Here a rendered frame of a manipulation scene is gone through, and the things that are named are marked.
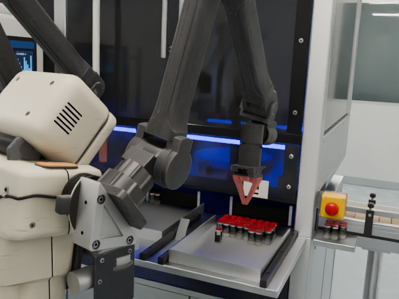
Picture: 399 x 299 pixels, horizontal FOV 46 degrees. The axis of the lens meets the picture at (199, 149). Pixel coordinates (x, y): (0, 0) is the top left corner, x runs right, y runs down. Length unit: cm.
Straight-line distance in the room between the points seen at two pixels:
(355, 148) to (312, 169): 465
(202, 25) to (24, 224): 45
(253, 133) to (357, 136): 500
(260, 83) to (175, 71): 31
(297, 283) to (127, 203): 98
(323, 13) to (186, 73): 74
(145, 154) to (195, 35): 22
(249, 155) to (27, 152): 53
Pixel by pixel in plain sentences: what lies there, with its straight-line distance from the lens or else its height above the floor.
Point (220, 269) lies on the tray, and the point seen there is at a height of 89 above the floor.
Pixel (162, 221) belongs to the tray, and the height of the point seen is 88.
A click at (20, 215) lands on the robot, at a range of 82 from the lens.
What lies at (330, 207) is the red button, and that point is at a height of 100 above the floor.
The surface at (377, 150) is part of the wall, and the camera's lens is 613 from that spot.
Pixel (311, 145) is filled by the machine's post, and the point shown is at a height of 118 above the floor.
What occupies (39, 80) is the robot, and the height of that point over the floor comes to 137.
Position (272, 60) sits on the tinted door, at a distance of 151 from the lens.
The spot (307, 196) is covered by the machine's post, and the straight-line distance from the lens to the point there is 153.
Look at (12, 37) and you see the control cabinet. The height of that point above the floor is 148.
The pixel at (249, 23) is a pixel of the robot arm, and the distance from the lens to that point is 97.
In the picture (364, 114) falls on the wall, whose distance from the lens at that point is 609.
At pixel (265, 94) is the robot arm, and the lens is 111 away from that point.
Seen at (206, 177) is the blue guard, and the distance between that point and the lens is 161.
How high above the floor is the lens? 142
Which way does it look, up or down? 11 degrees down
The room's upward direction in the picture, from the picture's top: 3 degrees clockwise
